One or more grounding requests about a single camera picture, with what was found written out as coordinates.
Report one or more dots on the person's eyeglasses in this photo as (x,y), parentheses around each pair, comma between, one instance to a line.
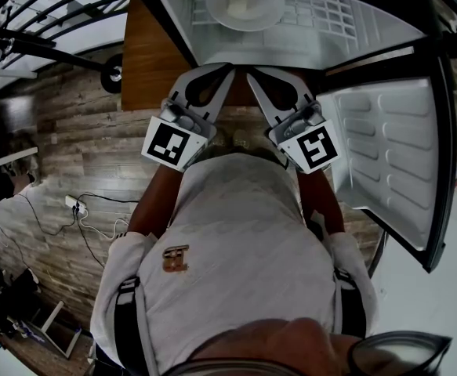
(400,353)

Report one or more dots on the person's right forearm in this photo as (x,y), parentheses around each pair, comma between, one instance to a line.
(322,202)

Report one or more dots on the person's left forearm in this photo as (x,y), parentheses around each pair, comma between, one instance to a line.
(155,202)

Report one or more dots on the wooden cabinet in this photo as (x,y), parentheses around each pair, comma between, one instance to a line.
(149,65)

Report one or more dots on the small silver fridge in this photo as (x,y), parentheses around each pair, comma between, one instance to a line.
(392,139)

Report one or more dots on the black metal rack frame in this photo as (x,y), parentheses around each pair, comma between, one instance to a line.
(36,49)

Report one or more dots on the white metal frame stand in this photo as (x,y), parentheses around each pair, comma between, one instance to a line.
(53,319)

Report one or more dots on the black caster wheel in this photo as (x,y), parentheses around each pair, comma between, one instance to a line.
(113,73)

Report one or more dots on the black equipment pile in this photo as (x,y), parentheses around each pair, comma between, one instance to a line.
(12,292)

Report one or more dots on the person's face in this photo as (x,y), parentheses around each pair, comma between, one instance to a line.
(275,343)

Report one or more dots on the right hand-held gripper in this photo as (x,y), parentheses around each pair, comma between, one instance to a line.
(314,147)

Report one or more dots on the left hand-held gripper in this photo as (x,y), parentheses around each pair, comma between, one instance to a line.
(167,141)

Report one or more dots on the white power strip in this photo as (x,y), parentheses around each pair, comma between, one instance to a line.
(76,204)

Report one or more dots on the white round plate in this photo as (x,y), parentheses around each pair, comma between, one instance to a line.
(247,18)

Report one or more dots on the person's shoes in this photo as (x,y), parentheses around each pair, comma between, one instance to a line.
(238,139)

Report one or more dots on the person's white t-shirt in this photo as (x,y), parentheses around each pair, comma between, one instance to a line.
(236,249)

